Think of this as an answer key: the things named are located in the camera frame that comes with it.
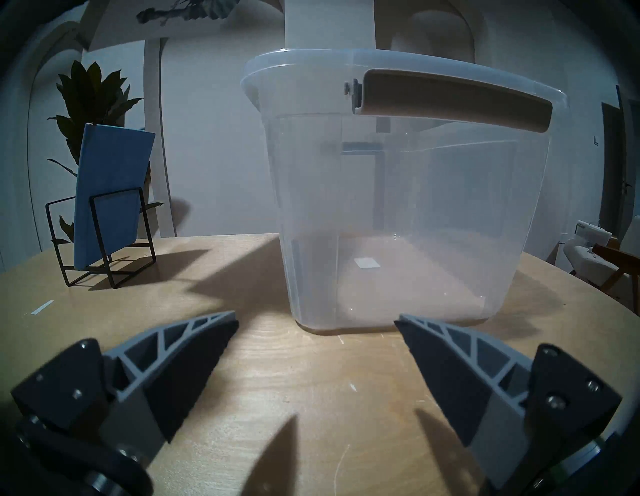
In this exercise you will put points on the white square box sticker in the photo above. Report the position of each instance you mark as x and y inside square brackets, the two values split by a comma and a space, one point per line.
[366, 262]

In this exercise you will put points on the white item on armchair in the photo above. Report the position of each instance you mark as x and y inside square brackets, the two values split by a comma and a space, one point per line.
[592, 232]

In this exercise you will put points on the white wooden armchair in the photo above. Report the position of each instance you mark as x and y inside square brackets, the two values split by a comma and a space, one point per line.
[582, 256]

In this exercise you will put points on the tall green potted plant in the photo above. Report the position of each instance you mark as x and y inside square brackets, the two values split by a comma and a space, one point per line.
[95, 95]

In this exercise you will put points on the dark door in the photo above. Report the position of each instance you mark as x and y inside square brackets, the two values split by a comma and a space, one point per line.
[612, 175]

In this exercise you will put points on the blue notebook with ribbon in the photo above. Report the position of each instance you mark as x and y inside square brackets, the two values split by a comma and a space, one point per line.
[110, 190]

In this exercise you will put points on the white table tape strip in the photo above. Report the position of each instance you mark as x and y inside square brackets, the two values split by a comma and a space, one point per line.
[42, 307]

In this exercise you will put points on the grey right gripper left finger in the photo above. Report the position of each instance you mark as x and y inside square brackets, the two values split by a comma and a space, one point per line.
[165, 370]

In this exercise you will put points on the clear plastic storage box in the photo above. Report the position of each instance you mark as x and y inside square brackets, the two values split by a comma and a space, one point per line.
[400, 225]

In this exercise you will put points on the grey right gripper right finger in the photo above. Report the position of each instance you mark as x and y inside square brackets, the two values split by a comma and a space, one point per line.
[460, 372]

